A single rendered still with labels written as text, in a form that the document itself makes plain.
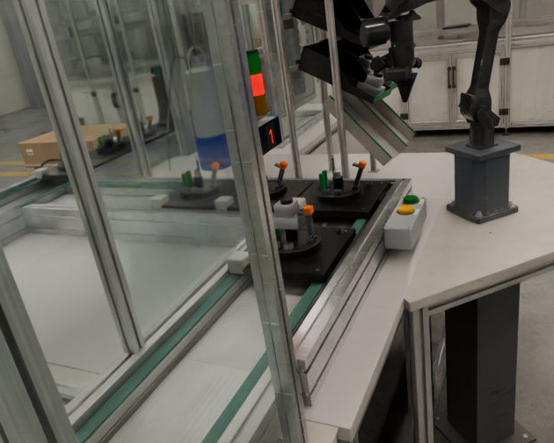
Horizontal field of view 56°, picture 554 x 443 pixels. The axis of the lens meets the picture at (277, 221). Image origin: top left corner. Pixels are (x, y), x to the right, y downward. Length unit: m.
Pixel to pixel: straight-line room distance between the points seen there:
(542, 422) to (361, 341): 1.22
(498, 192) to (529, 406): 0.97
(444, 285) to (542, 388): 1.14
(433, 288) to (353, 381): 0.36
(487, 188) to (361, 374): 0.74
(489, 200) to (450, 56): 3.98
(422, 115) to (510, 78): 0.87
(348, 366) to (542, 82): 4.68
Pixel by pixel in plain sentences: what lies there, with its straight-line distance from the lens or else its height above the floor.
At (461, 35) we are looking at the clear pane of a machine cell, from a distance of 5.47.
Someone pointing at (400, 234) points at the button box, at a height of 0.94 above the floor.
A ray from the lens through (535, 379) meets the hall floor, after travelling 2.39.
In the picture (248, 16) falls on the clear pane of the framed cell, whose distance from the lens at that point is 2.51.
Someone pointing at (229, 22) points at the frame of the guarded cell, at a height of 1.50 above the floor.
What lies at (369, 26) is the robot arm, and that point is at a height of 1.42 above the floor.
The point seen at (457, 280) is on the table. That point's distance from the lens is 1.30.
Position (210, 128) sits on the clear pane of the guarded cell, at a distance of 0.56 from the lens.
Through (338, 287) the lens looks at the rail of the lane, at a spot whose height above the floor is 0.96.
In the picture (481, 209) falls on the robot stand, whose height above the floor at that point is 0.89.
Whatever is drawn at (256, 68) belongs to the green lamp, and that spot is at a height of 1.37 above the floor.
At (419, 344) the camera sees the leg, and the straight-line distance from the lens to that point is 1.32.
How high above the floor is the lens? 1.52
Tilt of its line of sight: 23 degrees down
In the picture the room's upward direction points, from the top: 9 degrees counter-clockwise
